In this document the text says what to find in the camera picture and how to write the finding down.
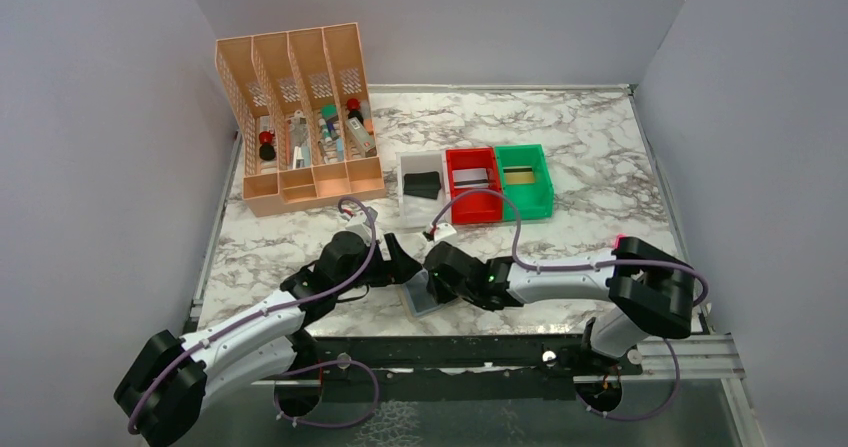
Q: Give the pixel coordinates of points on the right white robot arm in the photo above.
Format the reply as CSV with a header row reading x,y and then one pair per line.
x,y
653,293

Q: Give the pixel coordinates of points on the white box in organizer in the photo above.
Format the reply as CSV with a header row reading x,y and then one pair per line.
x,y
361,138

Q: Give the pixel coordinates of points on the red black small bottle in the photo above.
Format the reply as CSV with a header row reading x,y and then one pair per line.
x,y
354,109

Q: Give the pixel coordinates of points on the peach desk file organizer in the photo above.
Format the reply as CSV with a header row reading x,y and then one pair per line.
x,y
301,102

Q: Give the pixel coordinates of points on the silver items in organizer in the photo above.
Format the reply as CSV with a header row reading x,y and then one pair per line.
x,y
298,141

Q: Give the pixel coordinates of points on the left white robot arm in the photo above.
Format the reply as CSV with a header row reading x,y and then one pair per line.
x,y
174,379

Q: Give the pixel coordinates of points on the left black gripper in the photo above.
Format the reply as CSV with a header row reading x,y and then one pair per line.
x,y
400,268

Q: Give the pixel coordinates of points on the red plastic bin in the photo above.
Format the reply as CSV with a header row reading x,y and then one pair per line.
x,y
475,208

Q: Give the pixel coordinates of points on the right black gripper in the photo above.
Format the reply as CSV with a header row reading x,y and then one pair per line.
x,y
437,291

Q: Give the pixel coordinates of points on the green plastic bin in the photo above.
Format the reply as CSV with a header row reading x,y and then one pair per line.
x,y
533,201

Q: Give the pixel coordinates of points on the black metal base rail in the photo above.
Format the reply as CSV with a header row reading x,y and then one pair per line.
x,y
440,368

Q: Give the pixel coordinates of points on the beige card holder wallet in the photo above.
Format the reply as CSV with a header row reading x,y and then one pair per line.
x,y
421,297

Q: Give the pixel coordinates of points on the gold card in green bin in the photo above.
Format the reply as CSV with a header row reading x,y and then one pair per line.
x,y
518,175

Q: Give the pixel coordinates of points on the white plastic bin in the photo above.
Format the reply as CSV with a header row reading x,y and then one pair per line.
x,y
417,212

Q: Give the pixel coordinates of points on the red capped black bottle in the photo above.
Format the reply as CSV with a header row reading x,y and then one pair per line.
x,y
266,150

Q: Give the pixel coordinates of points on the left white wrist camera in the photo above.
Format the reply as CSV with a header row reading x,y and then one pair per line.
x,y
361,223

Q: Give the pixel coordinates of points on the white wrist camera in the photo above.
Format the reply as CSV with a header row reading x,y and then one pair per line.
x,y
361,223
441,232

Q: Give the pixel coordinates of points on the green capped tube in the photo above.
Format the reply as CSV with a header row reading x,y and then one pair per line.
x,y
331,139

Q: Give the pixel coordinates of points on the black cards in white bin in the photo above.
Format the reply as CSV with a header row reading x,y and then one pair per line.
x,y
425,185

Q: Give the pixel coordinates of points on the silver card in red bin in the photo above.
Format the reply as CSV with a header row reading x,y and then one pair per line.
x,y
471,178

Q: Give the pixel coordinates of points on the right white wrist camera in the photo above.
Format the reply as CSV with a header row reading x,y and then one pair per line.
x,y
441,232

